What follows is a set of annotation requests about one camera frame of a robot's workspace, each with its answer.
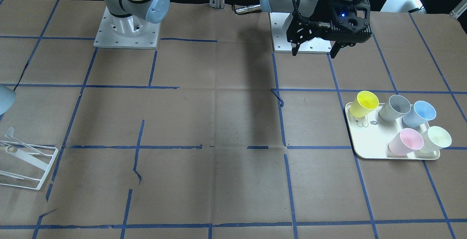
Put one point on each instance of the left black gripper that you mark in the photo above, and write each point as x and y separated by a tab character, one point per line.
325	11

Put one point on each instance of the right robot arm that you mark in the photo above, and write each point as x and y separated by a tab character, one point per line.
130	16

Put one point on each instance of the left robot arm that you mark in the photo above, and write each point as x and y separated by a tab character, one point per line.
313	9

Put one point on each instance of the yellow plastic cup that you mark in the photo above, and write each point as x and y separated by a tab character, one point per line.
364	103

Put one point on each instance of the grey plastic cup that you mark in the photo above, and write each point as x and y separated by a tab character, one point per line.
396	107

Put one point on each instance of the light blue plastic cup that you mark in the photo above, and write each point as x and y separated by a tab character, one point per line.
420	113

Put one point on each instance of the pink plastic cup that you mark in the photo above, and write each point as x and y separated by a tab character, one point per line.
406	141

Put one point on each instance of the pale green plastic cup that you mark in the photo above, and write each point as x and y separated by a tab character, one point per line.
435	138

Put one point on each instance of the cream plastic tray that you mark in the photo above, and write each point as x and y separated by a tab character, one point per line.
371	135

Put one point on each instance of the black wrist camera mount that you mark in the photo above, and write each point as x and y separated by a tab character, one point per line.
349	21

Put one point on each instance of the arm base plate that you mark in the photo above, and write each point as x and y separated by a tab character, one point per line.
106	37
279	23

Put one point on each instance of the white wire cup rack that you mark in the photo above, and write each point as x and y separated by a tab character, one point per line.
23	165

